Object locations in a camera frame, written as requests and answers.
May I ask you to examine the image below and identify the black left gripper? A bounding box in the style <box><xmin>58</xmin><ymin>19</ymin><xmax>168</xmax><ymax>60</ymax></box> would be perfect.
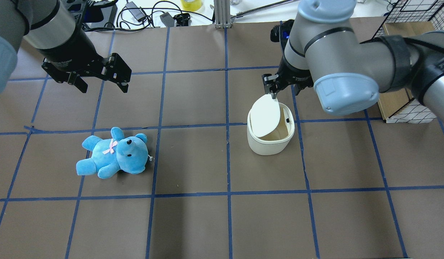
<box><xmin>41</xmin><ymin>31</ymin><xmax>132</xmax><ymax>94</ymax></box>

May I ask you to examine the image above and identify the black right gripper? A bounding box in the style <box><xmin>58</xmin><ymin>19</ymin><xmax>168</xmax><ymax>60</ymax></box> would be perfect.
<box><xmin>262</xmin><ymin>56</ymin><xmax>314</xmax><ymax>99</ymax></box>

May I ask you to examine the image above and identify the white trash can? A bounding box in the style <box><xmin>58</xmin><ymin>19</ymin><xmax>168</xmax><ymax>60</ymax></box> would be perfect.
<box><xmin>247</xmin><ymin>94</ymin><xmax>295</xmax><ymax>156</ymax></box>

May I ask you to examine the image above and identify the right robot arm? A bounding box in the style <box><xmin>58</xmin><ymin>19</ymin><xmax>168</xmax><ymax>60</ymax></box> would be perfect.
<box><xmin>262</xmin><ymin>0</ymin><xmax>444</xmax><ymax>123</ymax></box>

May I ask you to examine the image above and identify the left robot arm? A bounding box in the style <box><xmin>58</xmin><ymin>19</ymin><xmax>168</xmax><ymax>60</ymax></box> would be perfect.
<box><xmin>0</xmin><ymin>0</ymin><xmax>132</xmax><ymax>94</ymax></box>

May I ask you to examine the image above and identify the blue teddy bear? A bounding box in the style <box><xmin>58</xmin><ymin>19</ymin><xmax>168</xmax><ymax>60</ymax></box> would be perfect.
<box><xmin>76</xmin><ymin>127</ymin><xmax>154</xmax><ymax>179</ymax></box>

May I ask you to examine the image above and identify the yellow tape roll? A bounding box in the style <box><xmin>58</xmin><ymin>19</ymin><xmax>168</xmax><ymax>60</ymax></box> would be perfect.
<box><xmin>181</xmin><ymin>0</ymin><xmax>203</xmax><ymax>13</ymax></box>

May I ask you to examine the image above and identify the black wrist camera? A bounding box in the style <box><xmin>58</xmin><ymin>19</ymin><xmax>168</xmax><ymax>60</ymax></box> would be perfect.
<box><xmin>270</xmin><ymin>19</ymin><xmax>295</xmax><ymax>46</ymax></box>

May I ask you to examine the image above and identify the aluminium frame post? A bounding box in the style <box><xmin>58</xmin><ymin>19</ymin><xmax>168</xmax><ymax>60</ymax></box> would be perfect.
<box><xmin>213</xmin><ymin>0</ymin><xmax>232</xmax><ymax>28</ymax></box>

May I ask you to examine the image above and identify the wire mesh basket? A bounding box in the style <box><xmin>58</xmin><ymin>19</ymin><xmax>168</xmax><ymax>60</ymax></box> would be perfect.
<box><xmin>373</xmin><ymin>0</ymin><xmax>444</xmax><ymax>123</ymax></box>

